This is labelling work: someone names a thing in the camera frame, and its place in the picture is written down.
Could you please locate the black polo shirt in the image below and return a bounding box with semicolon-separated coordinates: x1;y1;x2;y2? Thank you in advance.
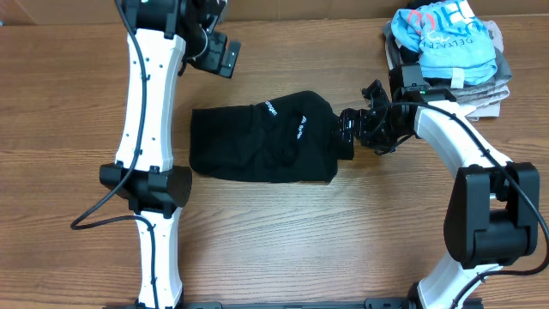
190;91;354;183

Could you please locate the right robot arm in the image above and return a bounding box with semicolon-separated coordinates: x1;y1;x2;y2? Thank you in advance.
335;81;548;309

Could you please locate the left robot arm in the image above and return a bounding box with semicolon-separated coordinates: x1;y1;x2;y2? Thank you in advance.
100;0;240;308

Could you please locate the light blue printed t-shirt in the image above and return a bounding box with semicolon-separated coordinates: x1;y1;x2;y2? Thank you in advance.
390;1;498;88

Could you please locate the beige folded garment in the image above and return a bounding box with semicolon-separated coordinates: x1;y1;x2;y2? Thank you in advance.
384;20;511;123

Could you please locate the grey folded garment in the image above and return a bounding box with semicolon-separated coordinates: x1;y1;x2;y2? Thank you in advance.
382;21;513;106

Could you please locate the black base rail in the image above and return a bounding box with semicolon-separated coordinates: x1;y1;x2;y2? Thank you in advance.
102;295;486;309

